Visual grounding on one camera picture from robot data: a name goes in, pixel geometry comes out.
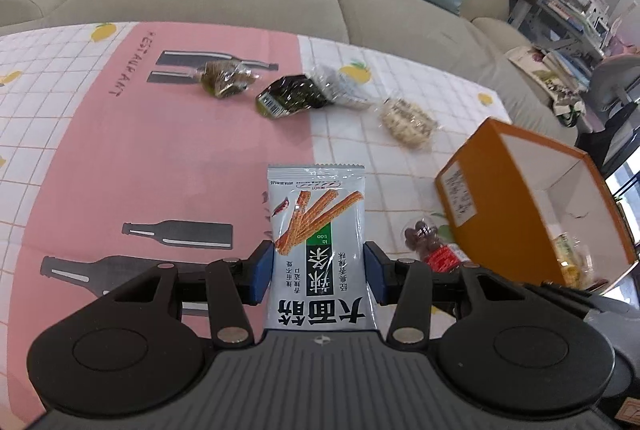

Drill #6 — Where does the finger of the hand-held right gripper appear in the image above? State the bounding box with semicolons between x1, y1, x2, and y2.
539;283;608;322

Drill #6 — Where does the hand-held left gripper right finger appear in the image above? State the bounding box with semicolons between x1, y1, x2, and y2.
363;241;538;346

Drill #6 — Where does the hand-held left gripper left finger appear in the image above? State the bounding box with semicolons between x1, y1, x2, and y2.
102;240;275;346

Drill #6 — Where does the yellow waffle packet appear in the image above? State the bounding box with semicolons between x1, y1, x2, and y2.
557;260;608;291

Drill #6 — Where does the grey spicy strip packet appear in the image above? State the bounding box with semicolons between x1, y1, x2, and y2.
265;164;373;331

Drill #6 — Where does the clear bag of dark snacks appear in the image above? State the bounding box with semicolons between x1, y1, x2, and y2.
404;217;473;273

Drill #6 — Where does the orange cardboard box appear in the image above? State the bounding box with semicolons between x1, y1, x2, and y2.
434;117;638;296

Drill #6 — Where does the white nut bar packet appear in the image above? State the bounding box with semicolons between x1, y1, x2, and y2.
380;98;441;151

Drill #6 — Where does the black green snack packet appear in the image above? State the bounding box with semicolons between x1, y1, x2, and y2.
256;74;333;118

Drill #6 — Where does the clear grey snack packet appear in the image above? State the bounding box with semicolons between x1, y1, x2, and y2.
307;64;373;108

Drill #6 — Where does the brown snack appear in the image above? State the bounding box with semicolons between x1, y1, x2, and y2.
197;60;261;98

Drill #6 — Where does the white green tote bag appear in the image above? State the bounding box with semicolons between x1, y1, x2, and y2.
552;93;586;127

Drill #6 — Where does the pink white lemon tablecloth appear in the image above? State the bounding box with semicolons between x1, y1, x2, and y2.
0;21;516;426

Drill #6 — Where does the grey office chair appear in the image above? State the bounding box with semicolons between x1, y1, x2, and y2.
587;53;640;133

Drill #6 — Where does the pile of books and magazines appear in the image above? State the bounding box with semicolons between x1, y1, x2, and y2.
505;45;596;101

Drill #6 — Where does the white desk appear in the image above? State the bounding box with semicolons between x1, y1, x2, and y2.
500;0;616;56

